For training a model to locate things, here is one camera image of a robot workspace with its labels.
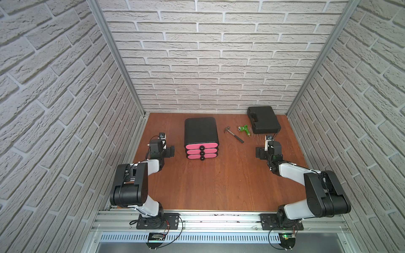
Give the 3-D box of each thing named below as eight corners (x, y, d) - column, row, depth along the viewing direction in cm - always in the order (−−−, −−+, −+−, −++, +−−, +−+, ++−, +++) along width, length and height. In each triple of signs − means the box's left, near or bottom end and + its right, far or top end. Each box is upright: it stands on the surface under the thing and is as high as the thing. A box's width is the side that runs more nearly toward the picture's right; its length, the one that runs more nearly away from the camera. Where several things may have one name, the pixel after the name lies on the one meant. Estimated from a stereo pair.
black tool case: (252, 133, 110) (254, 128, 105) (247, 111, 124) (248, 106, 120) (278, 133, 110) (281, 128, 106) (270, 111, 124) (272, 106, 120)
